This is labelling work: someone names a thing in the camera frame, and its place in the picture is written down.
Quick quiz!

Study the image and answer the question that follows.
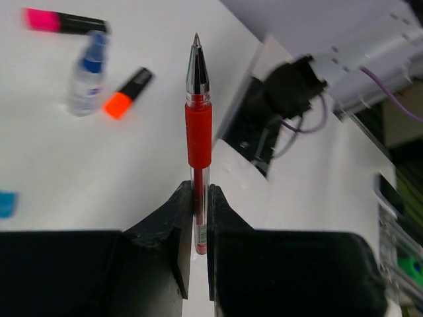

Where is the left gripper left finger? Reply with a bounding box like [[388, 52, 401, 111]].
[[1, 181, 192, 316]]

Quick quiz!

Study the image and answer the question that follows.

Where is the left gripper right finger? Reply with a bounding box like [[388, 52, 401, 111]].
[[207, 185, 387, 316]]

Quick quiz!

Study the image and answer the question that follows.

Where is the red gel pen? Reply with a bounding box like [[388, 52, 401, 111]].
[[184, 34, 213, 255]]

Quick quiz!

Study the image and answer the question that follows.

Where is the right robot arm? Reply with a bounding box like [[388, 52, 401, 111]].
[[263, 1, 422, 120]]

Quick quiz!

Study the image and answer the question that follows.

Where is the blue highlighter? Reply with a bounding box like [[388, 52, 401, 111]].
[[0, 191, 18, 219]]

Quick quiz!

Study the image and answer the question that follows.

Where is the orange highlighter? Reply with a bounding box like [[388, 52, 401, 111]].
[[102, 67, 153, 120]]

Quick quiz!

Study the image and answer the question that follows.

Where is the small blue-capped bottle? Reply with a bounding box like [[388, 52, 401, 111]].
[[67, 30, 108, 116]]

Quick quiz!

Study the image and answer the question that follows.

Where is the pink highlighter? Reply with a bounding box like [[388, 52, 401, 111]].
[[22, 8, 109, 35]]

